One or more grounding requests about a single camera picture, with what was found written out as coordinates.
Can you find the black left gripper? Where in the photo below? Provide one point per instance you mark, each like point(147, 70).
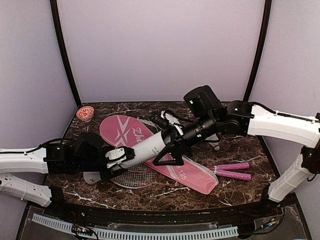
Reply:
point(112, 174)

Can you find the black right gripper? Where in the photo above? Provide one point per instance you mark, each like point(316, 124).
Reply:
point(175, 140)

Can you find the clear plastic tube lid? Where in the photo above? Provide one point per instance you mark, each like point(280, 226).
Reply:
point(91, 177)

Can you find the white cardboard shuttlecock tube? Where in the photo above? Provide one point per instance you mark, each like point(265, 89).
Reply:
point(145, 150)

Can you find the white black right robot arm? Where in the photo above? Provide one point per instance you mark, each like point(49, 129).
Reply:
point(244, 118)

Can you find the red badminton racket lower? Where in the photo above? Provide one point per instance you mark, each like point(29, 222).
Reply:
point(131, 180)

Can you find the red white patterned bowl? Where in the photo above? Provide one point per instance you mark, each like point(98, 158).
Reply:
point(85, 114)

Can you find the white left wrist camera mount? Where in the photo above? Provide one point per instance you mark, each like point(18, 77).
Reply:
point(118, 155)

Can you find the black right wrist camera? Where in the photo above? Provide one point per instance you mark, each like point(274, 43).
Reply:
point(166, 120)

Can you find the grey slotted cable duct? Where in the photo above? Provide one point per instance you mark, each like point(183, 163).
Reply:
point(98, 233)

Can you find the black front table rail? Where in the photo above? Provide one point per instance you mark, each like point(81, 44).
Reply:
point(242, 215)

